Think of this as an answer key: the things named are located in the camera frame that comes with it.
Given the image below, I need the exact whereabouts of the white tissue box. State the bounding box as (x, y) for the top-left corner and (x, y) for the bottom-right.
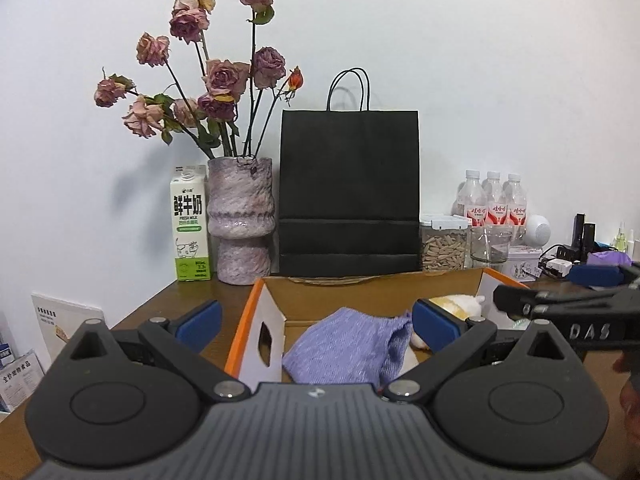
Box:
(501, 245), (545, 282)

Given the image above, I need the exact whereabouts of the white flat carton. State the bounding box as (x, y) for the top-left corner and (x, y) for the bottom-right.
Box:
(31, 292), (106, 376)

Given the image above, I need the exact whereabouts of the clear jar of seeds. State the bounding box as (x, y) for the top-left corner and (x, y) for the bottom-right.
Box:
(419, 214), (470, 273)

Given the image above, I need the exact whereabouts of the bunch of dried roses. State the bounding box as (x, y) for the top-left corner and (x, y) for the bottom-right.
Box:
(95, 0), (305, 161)

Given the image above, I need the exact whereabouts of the purple tissue pack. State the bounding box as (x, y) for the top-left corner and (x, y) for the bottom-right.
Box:
(586, 251), (633, 268)

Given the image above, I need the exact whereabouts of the person's right hand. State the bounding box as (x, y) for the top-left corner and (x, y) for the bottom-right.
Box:
(614, 354), (640, 433)

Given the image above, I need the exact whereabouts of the pink marbled vase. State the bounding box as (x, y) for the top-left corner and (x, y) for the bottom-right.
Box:
(206, 156), (275, 286)

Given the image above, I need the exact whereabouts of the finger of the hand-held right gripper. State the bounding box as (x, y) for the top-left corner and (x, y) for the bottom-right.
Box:
(567, 261), (640, 291)
(492, 282), (640, 322)

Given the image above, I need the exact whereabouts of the purple drawstring bag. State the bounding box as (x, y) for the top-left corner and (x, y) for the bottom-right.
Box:
(282, 307), (413, 386)

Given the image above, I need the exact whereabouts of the white green milk carton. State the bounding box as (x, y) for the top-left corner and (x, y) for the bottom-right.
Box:
(170, 165), (210, 282)

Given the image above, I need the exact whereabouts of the black desk gadget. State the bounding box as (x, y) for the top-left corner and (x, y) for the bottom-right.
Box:
(572, 213), (598, 263)

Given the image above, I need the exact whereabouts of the white round speaker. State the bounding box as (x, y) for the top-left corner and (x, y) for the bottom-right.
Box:
(522, 214), (552, 246)

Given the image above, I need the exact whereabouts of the black paper bag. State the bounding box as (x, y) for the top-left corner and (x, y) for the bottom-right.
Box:
(278, 67), (421, 278)

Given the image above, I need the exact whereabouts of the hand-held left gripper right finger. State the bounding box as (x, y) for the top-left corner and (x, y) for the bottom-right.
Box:
(382, 297), (569, 403)

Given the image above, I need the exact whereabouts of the white power adapter with cables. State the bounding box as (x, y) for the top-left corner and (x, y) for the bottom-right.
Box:
(537, 255), (573, 279)

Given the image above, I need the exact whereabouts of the glass beaker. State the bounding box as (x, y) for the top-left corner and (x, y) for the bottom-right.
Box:
(469, 225), (514, 269)

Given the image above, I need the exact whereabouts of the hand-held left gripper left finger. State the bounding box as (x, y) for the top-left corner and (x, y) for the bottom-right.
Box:
(67, 298), (252, 403)

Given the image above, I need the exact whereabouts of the red cardboard box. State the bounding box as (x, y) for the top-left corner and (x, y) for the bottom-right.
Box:
(224, 266), (531, 387)

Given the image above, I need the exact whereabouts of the yellow white plush toy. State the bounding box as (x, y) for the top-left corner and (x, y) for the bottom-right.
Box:
(410, 294), (488, 351)

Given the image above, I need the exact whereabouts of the wooden desktop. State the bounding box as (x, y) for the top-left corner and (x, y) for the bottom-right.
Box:
(107, 265), (640, 378)

